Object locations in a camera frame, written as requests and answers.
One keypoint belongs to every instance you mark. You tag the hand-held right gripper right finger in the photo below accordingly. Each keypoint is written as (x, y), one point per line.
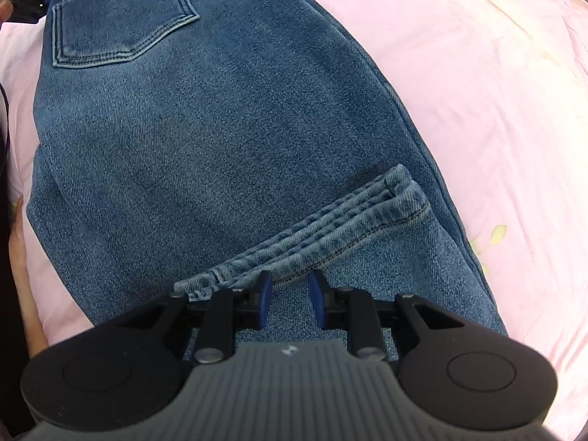
(317, 301)

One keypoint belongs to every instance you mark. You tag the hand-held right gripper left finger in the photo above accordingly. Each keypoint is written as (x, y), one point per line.
(265, 298)

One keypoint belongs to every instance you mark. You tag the blue denim pants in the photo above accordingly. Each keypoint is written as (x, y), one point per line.
(206, 124)

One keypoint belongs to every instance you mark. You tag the person's left hand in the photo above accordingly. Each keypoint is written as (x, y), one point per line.
(5, 10)

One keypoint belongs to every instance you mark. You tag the pink floral quilt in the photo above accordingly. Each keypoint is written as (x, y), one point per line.
(482, 101)

